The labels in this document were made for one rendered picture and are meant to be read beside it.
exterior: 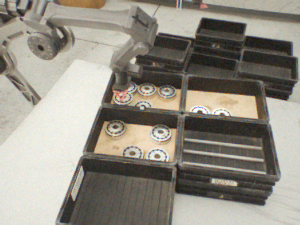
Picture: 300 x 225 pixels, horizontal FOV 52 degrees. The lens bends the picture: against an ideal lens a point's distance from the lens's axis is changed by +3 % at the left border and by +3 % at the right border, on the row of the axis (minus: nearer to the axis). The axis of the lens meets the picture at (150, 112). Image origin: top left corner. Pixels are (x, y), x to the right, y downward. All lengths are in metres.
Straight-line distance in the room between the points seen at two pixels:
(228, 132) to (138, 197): 0.54
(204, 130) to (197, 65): 1.23
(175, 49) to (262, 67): 0.72
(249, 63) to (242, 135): 1.15
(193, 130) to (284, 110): 0.64
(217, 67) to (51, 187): 1.71
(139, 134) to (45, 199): 0.51
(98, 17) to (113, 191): 0.69
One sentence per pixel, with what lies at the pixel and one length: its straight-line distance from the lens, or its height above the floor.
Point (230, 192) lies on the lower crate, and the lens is 1.40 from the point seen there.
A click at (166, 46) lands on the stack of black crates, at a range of 2.63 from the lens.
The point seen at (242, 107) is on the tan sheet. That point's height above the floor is 0.83.
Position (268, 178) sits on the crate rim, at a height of 0.93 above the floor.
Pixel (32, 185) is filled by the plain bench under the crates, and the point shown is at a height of 0.70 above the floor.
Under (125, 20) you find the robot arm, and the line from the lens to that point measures 0.94.
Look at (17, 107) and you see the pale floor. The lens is 3.01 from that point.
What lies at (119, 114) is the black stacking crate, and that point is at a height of 0.89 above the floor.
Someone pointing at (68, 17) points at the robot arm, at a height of 1.46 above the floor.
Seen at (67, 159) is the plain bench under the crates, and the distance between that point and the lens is 1.58.
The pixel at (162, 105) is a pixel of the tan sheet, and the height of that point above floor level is 0.83.
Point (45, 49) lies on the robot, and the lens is 1.54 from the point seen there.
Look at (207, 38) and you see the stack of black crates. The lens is 2.65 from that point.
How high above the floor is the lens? 1.95
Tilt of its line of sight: 46 degrees down
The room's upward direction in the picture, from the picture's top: straight up
